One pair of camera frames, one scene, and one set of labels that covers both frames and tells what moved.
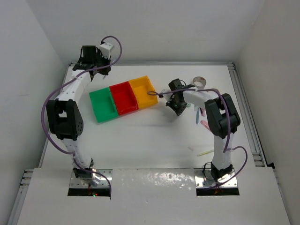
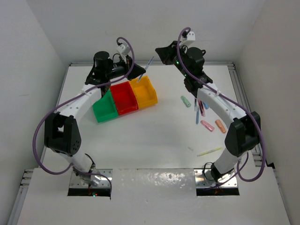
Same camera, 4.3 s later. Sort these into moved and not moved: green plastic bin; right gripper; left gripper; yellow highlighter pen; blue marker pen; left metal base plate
Moved: right gripper; left gripper
Not moved: yellow highlighter pen; blue marker pen; left metal base plate; green plastic bin
